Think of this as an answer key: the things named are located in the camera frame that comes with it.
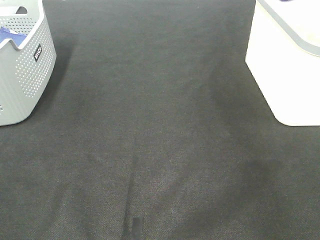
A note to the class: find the blue towel in basket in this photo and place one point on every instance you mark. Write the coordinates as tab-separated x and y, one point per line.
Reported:
8	34

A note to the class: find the white laundry basket grey rim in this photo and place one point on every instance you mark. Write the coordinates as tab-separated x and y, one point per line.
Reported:
283	56

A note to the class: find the grey perforated laundry basket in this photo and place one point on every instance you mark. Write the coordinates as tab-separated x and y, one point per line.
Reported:
25	69

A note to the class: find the black table cloth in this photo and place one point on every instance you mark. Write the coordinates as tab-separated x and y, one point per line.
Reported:
152	124

